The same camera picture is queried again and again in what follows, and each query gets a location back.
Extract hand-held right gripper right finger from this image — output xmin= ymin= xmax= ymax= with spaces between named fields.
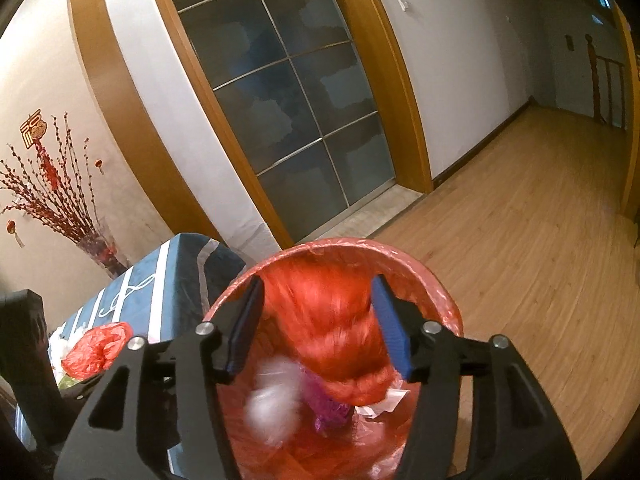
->
xmin=371 ymin=275 xmax=583 ymax=480

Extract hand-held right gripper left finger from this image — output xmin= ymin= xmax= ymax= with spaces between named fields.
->
xmin=54 ymin=276 xmax=266 ymax=480

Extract red plastic bag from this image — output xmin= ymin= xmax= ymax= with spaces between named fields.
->
xmin=62 ymin=321 xmax=134 ymax=377

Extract white printed paper scrap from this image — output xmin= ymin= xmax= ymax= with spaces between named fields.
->
xmin=355 ymin=385 xmax=407 ymax=418

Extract white tissue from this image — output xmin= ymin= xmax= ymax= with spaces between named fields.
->
xmin=247 ymin=355 xmax=303 ymax=448

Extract waste basket with red liner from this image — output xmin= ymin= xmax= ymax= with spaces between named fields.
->
xmin=202 ymin=239 xmax=466 ymax=480

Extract purple wrapper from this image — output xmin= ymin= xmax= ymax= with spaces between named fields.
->
xmin=305 ymin=375 xmax=353 ymax=433

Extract white crumpled plastic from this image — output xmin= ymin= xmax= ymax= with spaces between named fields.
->
xmin=48 ymin=326 xmax=83 ymax=372

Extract blue striped tablecloth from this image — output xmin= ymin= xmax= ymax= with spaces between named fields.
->
xmin=15 ymin=232 xmax=247 ymax=480

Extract clear glass vase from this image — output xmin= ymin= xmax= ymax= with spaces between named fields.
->
xmin=75 ymin=217 xmax=127 ymax=279

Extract red berry branches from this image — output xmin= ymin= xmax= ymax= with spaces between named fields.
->
xmin=0 ymin=112 xmax=108 ymax=241

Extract frosted glass sliding door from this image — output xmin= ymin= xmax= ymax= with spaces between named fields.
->
xmin=160 ymin=0 xmax=398 ymax=243

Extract wooden archway trim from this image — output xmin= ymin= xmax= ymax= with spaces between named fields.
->
xmin=66 ymin=0 xmax=223 ymax=246

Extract wooden stair railing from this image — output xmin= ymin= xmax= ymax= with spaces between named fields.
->
xmin=584 ymin=33 xmax=627 ymax=130

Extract wooden door frame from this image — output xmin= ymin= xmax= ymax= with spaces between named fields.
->
xmin=142 ymin=0 xmax=434 ymax=251

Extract red hanging wall ornament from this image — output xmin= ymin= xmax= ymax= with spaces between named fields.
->
xmin=19 ymin=115 xmax=63 ymax=191

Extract wooden partition frame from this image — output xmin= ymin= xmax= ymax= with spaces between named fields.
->
xmin=611 ymin=4 xmax=640 ymax=222

